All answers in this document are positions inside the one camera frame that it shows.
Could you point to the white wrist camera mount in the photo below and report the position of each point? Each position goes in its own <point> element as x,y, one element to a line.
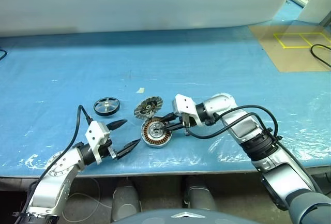
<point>184,105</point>
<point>95,133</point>

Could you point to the white flat object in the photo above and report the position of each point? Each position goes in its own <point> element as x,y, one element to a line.
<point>298,0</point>

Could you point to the small beige tape piece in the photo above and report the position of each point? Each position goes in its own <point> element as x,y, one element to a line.
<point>140,90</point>

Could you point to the silver motor housing copper windings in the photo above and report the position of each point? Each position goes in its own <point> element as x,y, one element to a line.
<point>155,141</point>

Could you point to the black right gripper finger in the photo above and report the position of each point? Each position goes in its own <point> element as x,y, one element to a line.
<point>174,126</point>
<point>169,118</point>

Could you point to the brown cardboard sheet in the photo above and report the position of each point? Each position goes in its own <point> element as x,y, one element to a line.
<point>284,58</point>

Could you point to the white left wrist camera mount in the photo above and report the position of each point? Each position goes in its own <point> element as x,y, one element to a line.
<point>95,133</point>

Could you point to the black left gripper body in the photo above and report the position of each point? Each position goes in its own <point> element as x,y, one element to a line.
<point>107,147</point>

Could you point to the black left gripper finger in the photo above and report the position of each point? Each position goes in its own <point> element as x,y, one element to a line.
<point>129,147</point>
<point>116,124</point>

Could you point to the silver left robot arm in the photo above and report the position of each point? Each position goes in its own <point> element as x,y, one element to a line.
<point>51,182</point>

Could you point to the grey rounded shape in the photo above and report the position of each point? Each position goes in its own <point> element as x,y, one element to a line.
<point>126,200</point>
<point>200,195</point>

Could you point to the white upright panel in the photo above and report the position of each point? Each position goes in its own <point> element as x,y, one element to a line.
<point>313,6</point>

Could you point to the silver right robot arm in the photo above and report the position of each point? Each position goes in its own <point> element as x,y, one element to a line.
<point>258,131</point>

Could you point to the grey robot torso silver emblem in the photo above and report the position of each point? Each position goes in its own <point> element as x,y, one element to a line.
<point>155,218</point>

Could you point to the blue plastic table cover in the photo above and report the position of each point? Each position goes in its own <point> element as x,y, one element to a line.
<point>207,74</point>

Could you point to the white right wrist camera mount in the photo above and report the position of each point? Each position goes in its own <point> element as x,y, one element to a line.
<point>184,105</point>

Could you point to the white foam backdrop sheet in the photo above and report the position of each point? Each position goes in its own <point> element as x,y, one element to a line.
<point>129,1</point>

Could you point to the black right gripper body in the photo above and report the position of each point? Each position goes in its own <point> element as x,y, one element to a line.
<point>190,121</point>

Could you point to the round silver motor lid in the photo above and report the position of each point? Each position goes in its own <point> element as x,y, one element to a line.
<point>147,108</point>

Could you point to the silver spoked rotor black rim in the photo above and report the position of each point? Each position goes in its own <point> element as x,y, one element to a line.
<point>106,105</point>

